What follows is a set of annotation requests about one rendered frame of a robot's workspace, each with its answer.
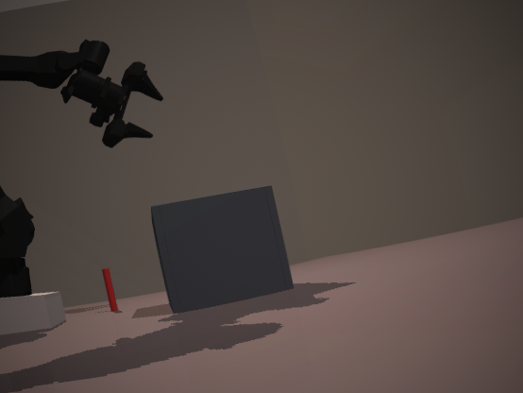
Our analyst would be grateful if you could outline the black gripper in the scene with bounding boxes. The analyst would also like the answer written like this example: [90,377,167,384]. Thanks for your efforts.
[89,61,163,148]

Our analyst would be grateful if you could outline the red peg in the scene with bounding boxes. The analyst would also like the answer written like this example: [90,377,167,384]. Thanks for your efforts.
[102,268,118,311]

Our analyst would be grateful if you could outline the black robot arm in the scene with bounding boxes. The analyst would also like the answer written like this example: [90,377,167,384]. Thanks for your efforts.
[0,39,110,298]

